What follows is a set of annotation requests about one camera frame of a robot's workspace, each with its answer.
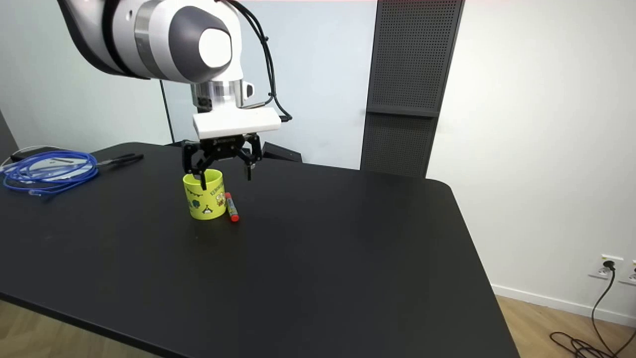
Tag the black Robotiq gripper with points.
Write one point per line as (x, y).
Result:
(221, 146)

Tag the orange marker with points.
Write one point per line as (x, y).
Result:
(231, 210)

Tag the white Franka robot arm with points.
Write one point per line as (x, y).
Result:
(160, 41)

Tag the yellow mug with face print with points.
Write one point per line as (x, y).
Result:
(205, 200)

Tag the small black box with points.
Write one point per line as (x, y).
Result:
(285, 154)

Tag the thin black vertical rod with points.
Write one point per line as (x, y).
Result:
(170, 122)

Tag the grey perforated column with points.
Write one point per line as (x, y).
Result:
(410, 80)

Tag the grey slanted board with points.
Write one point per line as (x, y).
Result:
(5, 140)

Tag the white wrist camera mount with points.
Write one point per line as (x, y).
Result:
(235, 122)

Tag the white wall outlet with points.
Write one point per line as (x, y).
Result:
(609, 267)

